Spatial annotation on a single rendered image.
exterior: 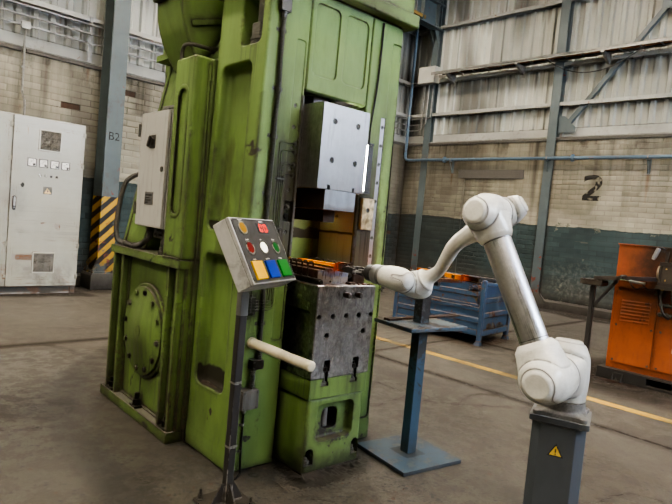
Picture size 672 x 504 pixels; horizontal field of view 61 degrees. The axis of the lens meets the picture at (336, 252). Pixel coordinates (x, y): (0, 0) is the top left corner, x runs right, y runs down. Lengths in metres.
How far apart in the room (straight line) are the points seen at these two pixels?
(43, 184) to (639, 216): 8.49
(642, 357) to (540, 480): 3.64
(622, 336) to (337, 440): 3.53
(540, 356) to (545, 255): 8.63
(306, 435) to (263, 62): 1.73
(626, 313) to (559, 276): 4.75
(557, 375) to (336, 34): 1.91
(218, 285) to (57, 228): 4.94
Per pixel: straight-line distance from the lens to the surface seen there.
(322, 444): 2.91
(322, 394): 2.80
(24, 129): 7.60
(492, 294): 6.59
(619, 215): 10.17
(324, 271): 2.72
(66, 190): 7.72
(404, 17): 3.28
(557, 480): 2.30
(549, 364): 1.99
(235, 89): 2.98
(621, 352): 5.88
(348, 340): 2.83
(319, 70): 2.90
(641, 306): 5.78
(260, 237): 2.32
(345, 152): 2.77
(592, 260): 10.28
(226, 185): 2.92
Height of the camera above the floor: 1.23
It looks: 3 degrees down
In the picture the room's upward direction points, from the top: 5 degrees clockwise
